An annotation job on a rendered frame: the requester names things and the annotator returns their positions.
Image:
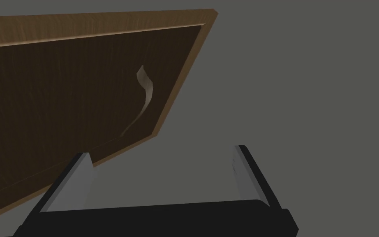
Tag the brown wooden door leaf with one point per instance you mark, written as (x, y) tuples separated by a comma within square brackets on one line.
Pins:
[(61, 108)]

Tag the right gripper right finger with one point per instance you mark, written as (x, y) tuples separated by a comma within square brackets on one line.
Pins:
[(250, 179)]

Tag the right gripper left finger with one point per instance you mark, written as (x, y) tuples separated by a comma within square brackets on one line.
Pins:
[(67, 189)]

